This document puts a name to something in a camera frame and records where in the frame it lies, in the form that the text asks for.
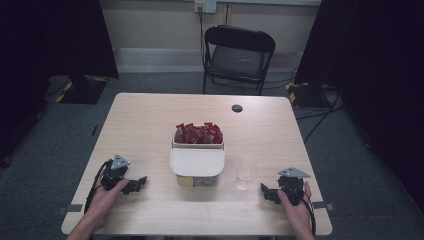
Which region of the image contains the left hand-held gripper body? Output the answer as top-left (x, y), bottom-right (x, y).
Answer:
top-left (99, 153), bottom-right (131, 192)

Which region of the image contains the person's right hand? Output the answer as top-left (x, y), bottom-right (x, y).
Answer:
top-left (276, 180), bottom-right (315, 232)

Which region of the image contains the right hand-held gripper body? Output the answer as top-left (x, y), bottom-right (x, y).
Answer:
top-left (277, 166), bottom-right (312, 207)

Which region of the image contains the person's left hand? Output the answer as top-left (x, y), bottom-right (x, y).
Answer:
top-left (87, 169), bottom-right (131, 219)

